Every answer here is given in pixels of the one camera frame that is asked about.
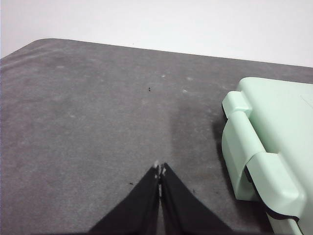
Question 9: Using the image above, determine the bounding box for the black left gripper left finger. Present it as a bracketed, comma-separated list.
[88, 160, 161, 235]

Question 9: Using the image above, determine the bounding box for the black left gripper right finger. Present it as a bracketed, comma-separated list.
[159, 162, 236, 235]

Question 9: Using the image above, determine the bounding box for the mint green cooker base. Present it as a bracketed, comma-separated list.
[221, 111, 313, 235]

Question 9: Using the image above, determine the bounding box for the mint green grill cover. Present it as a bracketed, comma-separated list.
[221, 77, 313, 220]

